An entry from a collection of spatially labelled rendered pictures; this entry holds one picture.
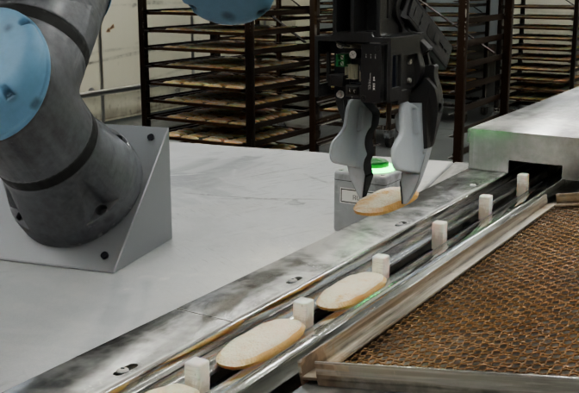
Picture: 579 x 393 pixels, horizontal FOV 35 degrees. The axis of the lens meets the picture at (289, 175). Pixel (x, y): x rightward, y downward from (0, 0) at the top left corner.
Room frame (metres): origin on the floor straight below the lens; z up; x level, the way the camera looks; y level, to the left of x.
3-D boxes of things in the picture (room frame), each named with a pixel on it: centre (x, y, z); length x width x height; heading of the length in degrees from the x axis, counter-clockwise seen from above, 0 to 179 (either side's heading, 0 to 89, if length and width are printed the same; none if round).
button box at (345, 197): (1.08, -0.10, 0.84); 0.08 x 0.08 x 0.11; 58
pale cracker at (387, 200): (0.81, -0.09, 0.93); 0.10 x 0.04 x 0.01; 148
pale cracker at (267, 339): (0.65, 0.02, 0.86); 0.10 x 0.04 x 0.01; 148
